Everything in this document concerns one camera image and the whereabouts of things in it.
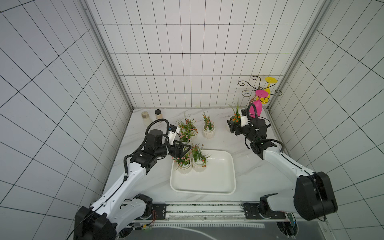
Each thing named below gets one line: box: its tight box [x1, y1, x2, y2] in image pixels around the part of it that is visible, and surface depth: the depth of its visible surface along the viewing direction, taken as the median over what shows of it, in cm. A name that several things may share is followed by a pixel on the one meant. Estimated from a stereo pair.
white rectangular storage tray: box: [170, 149, 236, 195], surface depth 85 cm
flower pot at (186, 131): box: [179, 124, 199, 144], surface depth 90 cm
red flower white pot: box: [190, 143, 212, 171], surface depth 85 cm
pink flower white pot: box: [171, 152, 192, 171], surface depth 82 cm
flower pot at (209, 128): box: [201, 109, 216, 140], surface depth 100 cm
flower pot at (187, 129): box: [175, 116, 199, 141], surface depth 91 cm
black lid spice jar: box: [154, 109, 164, 120], surface depth 108 cm
